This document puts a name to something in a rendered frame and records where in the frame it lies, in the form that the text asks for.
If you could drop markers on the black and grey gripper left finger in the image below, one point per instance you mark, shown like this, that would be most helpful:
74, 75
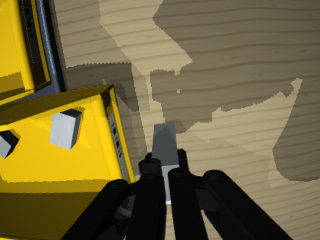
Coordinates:
147, 218

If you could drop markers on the grey metal block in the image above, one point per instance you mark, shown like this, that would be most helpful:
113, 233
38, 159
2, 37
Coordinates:
64, 128
8, 142

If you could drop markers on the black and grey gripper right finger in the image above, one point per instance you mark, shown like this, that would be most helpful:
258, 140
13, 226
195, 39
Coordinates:
218, 195

